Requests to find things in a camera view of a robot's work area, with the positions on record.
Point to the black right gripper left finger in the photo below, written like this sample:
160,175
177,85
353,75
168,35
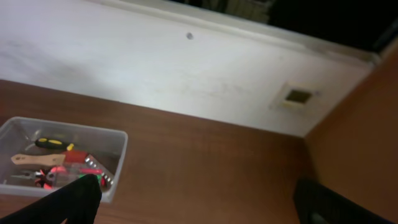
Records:
77,202

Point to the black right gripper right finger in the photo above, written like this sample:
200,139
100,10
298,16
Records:
316,203

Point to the clear screwdriver set case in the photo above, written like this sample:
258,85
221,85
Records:
73,174

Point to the orange black needle nose pliers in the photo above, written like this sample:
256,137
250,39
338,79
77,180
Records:
44,178

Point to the orange scraper wooden handle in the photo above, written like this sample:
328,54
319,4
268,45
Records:
51,159

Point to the metal file black yellow handle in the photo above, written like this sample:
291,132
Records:
54,144

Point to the clear plastic container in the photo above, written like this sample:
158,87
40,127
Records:
106,150

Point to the red screwdriver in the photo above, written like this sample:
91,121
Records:
91,171

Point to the white wall socket plate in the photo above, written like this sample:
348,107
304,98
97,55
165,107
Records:
294,96

